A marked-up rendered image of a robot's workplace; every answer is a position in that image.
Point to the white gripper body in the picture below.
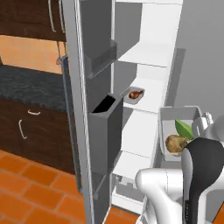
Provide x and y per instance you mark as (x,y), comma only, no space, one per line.
(200,126)

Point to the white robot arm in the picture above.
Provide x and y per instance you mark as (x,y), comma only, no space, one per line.
(163,186)

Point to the green lemon wedge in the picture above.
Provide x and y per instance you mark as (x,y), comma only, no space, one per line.
(183,128)

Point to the brown onion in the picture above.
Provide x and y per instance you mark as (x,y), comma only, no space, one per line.
(175,143)

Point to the grey vegetable container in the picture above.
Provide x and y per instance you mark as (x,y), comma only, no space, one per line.
(167,116)

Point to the brown chicken drumstick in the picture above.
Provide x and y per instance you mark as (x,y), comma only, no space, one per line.
(134,94)

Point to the grey meat container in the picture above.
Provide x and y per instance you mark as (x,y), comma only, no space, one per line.
(128,99)

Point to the white fridge body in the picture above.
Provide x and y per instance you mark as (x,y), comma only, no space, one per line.
(151,52)

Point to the deep grey door bin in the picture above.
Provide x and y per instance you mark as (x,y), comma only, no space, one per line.
(106,137)

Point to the shallow grey door bin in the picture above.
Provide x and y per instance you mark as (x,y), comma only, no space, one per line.
(100,59)

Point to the grey fridge door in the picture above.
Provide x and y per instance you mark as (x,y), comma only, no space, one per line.
(78,122)

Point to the dark wood base cupboards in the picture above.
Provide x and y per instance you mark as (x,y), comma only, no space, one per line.
(43,137)

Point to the hanging metal utensil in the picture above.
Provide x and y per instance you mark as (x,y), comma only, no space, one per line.
(59,57)

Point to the dark wood wall cupboards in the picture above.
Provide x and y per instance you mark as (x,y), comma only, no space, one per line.
(26,17)

